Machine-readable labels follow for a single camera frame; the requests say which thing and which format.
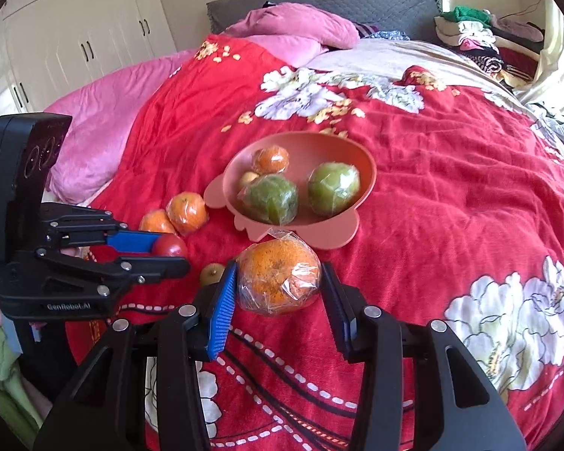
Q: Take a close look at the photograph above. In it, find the green garment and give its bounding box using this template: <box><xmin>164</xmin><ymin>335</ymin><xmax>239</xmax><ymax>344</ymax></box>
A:
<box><xmin>0</xmin><ymin>324</ymin><xmax>45</xmax><ymax>449</ymax></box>

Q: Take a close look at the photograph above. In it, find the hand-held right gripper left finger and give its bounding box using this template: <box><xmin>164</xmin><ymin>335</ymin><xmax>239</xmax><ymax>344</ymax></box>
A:
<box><xmin>33</xmin><ymin>260</ymin><xmax>240</xmax><ymax>451</ymax></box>

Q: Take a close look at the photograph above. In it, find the pink pillow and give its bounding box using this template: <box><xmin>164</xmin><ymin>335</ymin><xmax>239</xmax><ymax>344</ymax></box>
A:
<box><xmin>223</xmin><ymin>2</ymin><xmax>360</xmax><ymax>50</ymax></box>

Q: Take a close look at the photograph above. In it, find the white crumpled cloth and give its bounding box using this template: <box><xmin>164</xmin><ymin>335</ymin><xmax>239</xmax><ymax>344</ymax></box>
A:
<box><xmin>531</xmin><ymin>103</ymin><xmax>564</xmax><ymax>165</ymax></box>

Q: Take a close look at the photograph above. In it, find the large plastic-wrapped orange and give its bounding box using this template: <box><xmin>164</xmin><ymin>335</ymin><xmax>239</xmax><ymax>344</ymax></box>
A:
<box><xmin>235</xmin><ymin>230</ymin><xmax>322</xmax><ymax>316</ymax></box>

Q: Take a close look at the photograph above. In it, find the green knit sweater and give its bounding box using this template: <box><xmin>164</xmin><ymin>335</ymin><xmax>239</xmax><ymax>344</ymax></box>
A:
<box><xmin>441</xmin><ymin>6</ymin><xmax>492</xmax><ymax>24</ymax></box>

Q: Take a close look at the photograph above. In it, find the pink plastic plate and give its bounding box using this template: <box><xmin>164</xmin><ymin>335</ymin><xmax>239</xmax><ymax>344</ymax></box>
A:
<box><xmin>203</xmin><ymin>132</ymin><xmax>377</xmax><ymax>250</ymax></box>

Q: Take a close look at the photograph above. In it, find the beige blanket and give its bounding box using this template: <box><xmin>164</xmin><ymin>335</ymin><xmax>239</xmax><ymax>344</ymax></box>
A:
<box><xmin>305</xmin><ymin>38</ymin><xmax>537</xmax><ymax>109</ymax></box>

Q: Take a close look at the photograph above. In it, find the red tomato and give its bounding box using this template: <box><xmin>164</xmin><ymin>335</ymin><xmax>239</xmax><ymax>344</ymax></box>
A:
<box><xmin>151</xmin><ymin>234</ymin><xmax>189</xmax><ymax>259</ymax></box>

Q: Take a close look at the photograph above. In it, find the plastic-wrapped green citrus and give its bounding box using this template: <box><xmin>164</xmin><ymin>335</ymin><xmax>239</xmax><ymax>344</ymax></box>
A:
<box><xmin>237</xmin><ymin>174</ymin><xmax>300</xmax><ymax>225</ymax></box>
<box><xmin>307</xmin><ymin>162</ymin><xmax>361</xmax><ymax>218</ymax></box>

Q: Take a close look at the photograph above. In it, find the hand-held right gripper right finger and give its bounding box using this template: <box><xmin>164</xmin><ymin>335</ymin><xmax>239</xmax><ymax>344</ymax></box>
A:
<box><xmin>320</xmin><ymin>261</ymin><xmax>527</xmax><ymax>451</ymax></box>

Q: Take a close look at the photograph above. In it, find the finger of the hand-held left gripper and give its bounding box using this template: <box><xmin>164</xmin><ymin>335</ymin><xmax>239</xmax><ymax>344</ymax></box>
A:
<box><xmin>40</xmin><ymin>203</ymin><xmax>159</xmax><ymax>257</ymax></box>
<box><xmin>38</xmin><ymin>247</ymin><xmax>191</xmax><ymax>299</ymax></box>

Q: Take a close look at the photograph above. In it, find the grey quilted headboard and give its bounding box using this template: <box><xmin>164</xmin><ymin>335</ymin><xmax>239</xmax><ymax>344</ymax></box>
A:
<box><xmin>206</xmin><ymin>0</ymin><xmax>443</xmax><ymax>43</ymax></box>

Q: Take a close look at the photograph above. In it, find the pink fleece blanket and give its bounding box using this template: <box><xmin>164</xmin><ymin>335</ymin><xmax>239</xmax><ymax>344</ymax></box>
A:
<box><xmin>42</xmin><ymin>35</ymin><xmax>330</xmax><ymax>205</ymax></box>

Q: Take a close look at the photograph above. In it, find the cream curtain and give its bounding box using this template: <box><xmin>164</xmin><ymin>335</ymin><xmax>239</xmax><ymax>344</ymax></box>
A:
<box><xmin>517</xmin><ymin>0</ymin><xmax>564</xmax><ymax>118</ymax></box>

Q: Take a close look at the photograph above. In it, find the small brown pear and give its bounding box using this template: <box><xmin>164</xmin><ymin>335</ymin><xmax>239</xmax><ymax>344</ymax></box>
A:
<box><xmin>200</xmin><ymin>263</ymin><xmax>226</xmax><ymax>288</ymax></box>

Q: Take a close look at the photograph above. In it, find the blue patterned cloth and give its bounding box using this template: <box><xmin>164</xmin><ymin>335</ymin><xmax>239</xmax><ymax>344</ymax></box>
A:
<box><xmin>357</xmin><ymin>23</ymin><xmax>411</xmax><ymax>41</ymax></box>

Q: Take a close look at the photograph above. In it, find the red floral blanket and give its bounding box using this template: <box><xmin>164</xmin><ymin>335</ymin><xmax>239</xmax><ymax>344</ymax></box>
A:
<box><xmin>66</xmin><ymin>33</ymin><xmax>564</xmax><ymax>451</ymax></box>

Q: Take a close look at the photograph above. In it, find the white wardrobe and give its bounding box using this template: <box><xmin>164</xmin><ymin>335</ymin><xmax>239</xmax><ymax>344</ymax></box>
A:
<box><xmin>0</xmin><ymin>0</ymin><xmax>179</xmax><ymax>123</ymax></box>

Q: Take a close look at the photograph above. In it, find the pile of folded clothes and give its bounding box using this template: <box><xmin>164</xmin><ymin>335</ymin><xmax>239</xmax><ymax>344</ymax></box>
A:
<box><xmin>435</xmin><ymin>6</ymin><xmax>546</xmax><ymax>90</ymax></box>

